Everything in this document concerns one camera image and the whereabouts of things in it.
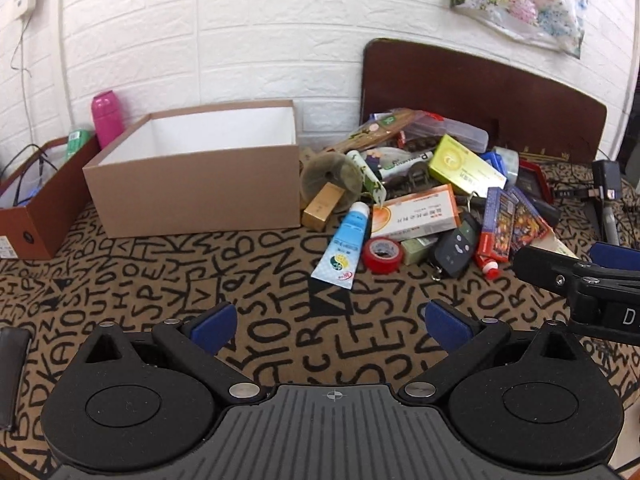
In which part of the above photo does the blue plastic object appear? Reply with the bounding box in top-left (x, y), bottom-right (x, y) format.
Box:
top-left (480, 151), bottom-right (508, 177)

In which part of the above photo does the blue red card box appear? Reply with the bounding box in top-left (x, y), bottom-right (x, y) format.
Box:
top-left (508, 186), bottom-right (576, 258)
top-left (477, 188), bottom-right (515, 262)

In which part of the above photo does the blue white toothpaste tube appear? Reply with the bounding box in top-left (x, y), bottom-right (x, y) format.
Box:
top-left (311, 202), bottom-right (370, 289)

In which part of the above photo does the yellow green medicine box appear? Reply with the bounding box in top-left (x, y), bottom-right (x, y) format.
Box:
top-left (428, 134), bottom-right (506, 198)

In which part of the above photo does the pink thermos bottle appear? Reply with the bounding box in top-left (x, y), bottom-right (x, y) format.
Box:
top-left (91, 90), bottom-right (125, 148)

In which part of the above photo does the orange white medicine box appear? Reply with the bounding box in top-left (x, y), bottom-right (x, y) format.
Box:
top-left (371, 184), bottom-right (460, 242)

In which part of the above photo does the open blue red card box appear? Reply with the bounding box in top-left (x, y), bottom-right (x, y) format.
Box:
top-left (508, 186), bottom-right (576, 258)

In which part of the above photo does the red tape roll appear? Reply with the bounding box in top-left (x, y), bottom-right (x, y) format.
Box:
top-left (362, 237), bottom-right (404, 275)

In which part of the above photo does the black wallet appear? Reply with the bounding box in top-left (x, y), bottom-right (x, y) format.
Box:
top-left (0, 327), bottom-right (32, 430)

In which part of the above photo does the chopsticks packet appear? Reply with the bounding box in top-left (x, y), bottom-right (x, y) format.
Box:
top-left (323, 108), bottom-right (416, 154)

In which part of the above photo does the red white bottle cap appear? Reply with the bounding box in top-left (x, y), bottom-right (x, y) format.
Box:
top-left (474, 255), bottom-right (500, 281)

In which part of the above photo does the letter patterned tablecloth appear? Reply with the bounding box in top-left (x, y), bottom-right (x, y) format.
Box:
top-left (0, 159), bottom-right (640, 480)

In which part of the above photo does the clear plastic container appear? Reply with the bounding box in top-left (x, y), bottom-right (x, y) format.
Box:
top-left (398, 110), bottom-right (489, 153)

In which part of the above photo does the olive plastic funnel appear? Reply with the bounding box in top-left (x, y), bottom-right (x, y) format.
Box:
top-left (300, 152), bottom-right (363, 211)

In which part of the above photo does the black pouch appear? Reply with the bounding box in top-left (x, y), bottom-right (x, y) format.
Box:
top-left (528, 196), bottom-right (562, 229)

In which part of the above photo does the brown hair claw clip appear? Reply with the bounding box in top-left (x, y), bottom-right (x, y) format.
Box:
top-left (385, 162), bottom-right (436, 200)

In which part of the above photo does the dark red shoe box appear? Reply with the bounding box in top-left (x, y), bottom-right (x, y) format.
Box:
top-left (1, 136), bottom-right (100, 260)

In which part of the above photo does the red framed dark box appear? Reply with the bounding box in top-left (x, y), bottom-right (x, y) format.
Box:
top-left (516, 159), bottom-right (554, 205)

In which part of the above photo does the gold small box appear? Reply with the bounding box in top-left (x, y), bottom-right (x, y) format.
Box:
top-left (302, 182), bottom-right (345, 232)

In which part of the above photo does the brown cardboard box white inside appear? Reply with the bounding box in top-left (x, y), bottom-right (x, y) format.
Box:
top-left (84, 100), bottom-right (300, 238)

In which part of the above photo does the black digital scale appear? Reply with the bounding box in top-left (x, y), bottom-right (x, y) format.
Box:
top-left (430, 212), bottom-right (480, 281)

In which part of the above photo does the pale green small box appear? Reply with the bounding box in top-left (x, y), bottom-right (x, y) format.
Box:
top-left (400, 235), bottom-right (439, 266)

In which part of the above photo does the dark brown wooden board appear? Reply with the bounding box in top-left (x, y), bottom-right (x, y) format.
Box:
top-left (360, 39), bottom-right (606, 164)

